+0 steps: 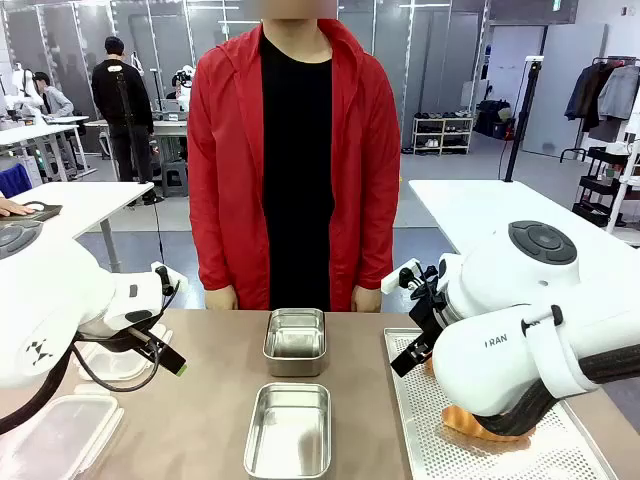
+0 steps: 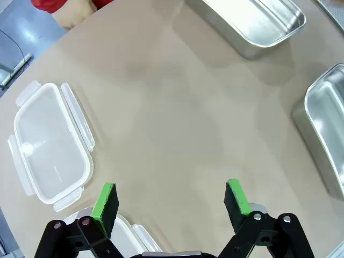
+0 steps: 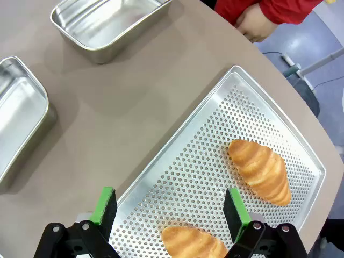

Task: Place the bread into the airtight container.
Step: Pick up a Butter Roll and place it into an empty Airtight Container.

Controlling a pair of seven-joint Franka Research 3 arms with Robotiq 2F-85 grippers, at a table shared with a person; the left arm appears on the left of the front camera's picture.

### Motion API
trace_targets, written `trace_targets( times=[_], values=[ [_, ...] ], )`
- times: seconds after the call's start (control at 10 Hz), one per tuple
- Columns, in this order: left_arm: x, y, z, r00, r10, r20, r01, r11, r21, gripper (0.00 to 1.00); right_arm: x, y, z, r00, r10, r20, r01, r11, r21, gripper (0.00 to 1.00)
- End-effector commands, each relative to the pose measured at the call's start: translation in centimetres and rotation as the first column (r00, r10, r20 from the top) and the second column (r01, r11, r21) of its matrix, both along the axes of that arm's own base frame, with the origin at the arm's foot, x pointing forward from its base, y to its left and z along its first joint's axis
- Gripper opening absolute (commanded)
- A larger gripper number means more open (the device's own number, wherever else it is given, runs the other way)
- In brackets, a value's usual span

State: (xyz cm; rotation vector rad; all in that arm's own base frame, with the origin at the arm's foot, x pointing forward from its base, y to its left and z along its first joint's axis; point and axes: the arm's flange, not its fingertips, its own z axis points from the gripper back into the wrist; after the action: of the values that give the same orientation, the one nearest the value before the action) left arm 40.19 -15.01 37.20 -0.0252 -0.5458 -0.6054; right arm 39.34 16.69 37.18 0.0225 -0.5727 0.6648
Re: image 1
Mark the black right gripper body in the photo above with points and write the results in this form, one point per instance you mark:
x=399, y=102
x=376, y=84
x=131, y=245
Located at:
x=434, y=315

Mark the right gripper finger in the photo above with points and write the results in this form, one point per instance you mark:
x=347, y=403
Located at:
x=424, y=346
x=406, y=362

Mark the grey step stool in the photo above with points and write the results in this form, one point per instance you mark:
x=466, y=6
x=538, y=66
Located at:
x=174, y=177

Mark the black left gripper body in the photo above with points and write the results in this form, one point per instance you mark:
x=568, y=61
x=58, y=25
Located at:
x=145, y=339

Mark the golden croissant bread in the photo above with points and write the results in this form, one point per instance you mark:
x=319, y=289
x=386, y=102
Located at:
x=465, y=424

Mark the standing man in black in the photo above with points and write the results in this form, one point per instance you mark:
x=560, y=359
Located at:
x=122, y=105

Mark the white shoe rack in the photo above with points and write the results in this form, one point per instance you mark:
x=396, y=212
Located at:
x=442, y=135

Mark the black utility cart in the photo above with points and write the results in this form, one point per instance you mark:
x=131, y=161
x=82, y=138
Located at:
x=600, y=185

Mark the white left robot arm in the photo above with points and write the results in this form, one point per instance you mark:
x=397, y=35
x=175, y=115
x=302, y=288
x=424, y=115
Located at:
x=55, y=295

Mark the person in red jacket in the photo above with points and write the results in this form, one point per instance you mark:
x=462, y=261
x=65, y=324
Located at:
x=295, y=165

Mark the perforated aluminium baking tray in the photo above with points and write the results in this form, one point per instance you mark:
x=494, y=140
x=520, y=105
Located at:
x=425, y=435

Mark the white background desk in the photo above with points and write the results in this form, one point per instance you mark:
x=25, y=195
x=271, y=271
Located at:
x=40, y=135

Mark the black mouse pad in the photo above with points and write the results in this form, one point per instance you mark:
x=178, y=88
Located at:
x=47, y=211

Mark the clothes rack with jackets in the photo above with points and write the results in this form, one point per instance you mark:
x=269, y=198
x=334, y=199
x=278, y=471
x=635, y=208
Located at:
x=605, y=95

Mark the clear plastic airtight container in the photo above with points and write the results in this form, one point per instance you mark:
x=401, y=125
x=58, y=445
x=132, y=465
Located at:
x=112, y=365

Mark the black camera stand pole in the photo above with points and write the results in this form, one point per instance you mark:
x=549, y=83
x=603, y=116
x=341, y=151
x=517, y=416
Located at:
x=522, y=115

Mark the clear plastic container lid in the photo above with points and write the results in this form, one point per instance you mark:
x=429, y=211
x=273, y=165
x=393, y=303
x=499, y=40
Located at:
x=55, y=435

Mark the thin black tripod stand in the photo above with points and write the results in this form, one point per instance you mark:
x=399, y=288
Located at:
x=132, y=135

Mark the deep steel rectangular container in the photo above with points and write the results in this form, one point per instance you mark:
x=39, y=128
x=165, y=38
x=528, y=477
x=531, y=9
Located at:
x=295, y=340

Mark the blue chair back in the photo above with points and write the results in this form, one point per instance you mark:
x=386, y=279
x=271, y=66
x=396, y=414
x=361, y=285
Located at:
x=15, y=180

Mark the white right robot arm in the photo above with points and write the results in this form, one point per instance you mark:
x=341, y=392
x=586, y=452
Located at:
x=520, y=280

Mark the bystander hand on mouse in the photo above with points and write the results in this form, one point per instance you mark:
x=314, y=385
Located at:
x=12, y=207

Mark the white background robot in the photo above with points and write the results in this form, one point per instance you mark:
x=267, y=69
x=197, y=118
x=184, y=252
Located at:
x=182, y=85

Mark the white work table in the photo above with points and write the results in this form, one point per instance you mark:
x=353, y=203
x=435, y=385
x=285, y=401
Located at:
x=85, y=200
x=490, y=205

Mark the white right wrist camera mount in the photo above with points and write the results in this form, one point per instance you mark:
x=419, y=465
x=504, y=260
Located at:
x=397, y=280

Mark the shallow steel rectangular container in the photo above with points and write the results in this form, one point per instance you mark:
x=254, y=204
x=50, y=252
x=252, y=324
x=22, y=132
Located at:
x=287, y=432

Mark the person's left hand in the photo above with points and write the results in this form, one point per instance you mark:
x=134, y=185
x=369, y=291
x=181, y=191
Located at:
x=366, y=299

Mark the seated person in grey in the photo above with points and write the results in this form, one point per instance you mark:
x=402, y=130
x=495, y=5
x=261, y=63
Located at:
x=52, y=100

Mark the black backpack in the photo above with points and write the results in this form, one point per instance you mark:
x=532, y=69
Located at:
x=492, y=117

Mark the person's right hand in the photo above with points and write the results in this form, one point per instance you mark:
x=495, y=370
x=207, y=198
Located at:
x=221, y=299

